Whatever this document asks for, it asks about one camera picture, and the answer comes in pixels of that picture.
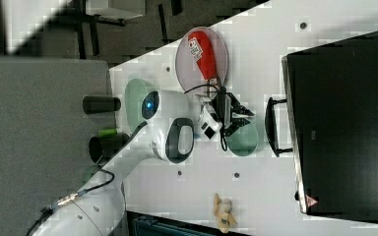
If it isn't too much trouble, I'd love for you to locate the blue metal frame rail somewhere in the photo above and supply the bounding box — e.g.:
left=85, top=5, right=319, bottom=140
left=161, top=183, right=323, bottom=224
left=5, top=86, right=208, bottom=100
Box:
left=132, top=216, right=216, bottom=236

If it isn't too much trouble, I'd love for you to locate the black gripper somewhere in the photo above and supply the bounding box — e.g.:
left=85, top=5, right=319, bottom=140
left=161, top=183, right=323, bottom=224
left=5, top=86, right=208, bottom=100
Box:
left=213, top=87, right=254, bottom=138

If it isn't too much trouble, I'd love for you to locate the green perforated colander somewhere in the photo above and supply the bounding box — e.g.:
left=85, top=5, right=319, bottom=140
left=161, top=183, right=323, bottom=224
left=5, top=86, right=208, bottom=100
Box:
left=124, top=79, right=157, bottom=132

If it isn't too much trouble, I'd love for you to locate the black cylindrical cup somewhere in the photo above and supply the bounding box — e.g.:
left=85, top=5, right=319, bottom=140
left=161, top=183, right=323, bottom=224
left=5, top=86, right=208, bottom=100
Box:
left=83, top=96, right=121, bottom=114

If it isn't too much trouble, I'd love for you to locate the black frying pan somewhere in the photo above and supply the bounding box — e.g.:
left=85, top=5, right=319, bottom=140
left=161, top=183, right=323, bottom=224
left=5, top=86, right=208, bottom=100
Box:
left=89, top=133, right=130, bottom=164

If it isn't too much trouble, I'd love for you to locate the black toaster oven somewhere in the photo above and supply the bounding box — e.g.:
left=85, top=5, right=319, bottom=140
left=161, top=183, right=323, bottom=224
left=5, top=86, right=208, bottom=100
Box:
left=282, top=30, right=378, bottom=223

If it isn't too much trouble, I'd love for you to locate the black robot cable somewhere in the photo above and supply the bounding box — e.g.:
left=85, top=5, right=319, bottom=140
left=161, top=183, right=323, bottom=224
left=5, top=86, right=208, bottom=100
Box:
left=26, top=82, right=230, bottom=236

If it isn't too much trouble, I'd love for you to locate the bright green utensil handle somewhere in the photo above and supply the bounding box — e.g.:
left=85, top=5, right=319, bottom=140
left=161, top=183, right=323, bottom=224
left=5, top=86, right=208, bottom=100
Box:
left=97, top=128, right=118, bottom=139

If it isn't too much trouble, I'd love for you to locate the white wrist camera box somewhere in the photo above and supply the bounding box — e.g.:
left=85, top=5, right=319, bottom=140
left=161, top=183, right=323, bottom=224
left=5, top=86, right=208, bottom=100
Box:
left=195, top=105, right=222, bottom=141

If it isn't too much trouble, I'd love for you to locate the green mug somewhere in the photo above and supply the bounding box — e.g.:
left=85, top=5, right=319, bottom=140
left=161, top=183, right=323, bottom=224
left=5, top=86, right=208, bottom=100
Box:
left=226, top=123, right=259, bottom=156

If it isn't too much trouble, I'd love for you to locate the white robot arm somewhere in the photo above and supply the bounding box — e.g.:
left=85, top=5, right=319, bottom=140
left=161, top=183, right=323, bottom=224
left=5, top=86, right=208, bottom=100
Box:
left=26, top=88, right=253, bottom=236

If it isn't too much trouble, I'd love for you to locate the lilac round plate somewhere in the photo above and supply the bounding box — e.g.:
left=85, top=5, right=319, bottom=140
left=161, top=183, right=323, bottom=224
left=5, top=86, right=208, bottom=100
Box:
left=175, top=27, right=228, bottom=95

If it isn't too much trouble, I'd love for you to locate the red ketchup bottle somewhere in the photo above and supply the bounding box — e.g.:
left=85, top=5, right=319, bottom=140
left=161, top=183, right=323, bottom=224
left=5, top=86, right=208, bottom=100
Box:
left=188, top=30, right=219, bottom=86

